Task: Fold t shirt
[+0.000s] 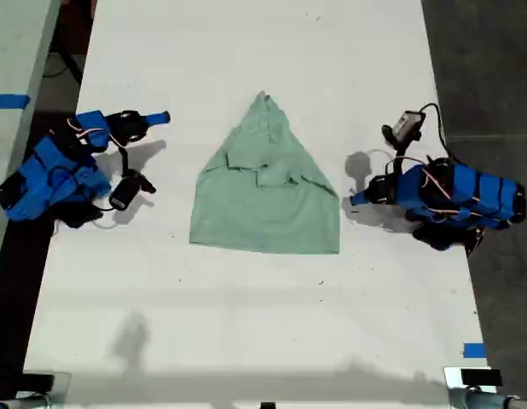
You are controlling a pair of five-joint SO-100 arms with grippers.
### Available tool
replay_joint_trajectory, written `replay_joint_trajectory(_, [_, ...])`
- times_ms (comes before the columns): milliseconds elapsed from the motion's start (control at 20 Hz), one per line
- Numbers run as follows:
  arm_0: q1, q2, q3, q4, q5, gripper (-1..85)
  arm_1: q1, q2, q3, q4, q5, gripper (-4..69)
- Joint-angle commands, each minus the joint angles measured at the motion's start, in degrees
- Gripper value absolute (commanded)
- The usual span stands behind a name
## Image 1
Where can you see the grey metal tube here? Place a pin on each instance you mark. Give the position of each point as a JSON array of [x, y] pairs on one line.
[[16, 404], [489, 400]]

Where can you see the small black box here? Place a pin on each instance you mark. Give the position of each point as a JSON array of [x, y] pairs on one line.
[[38, 382], [481, 376]]

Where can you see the short blue tape piece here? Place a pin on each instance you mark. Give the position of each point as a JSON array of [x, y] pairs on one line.
[[474, 350]]

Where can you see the clear plastic plate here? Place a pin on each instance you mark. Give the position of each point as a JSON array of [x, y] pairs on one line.
[[62, 387]]

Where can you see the pale green t-shirt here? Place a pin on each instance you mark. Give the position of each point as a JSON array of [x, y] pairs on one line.
[[268, 204]]

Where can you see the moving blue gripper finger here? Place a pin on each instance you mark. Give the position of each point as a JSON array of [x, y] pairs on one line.
[[362, 202], [154, 122]]

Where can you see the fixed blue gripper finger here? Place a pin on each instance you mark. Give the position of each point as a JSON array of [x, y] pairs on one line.
[[157, 115], [361, 195]]

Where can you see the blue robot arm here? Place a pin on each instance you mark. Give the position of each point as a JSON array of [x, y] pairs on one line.
[[464, 194], [50, 170]]

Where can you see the pale side table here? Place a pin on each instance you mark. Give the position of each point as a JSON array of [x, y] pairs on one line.
[[16, 64]]

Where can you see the black camera box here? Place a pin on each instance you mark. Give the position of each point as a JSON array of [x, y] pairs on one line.
[[406, 125], [125, 192]]

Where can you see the shiny metal plate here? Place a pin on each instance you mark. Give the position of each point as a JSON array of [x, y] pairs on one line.
[[452, 383]]

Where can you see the long blue tape strip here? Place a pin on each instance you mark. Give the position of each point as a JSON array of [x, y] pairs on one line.
[[9, 101]]

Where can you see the black camera stalk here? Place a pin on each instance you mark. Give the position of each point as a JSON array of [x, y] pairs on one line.
[[125, 159], [401, 155]]

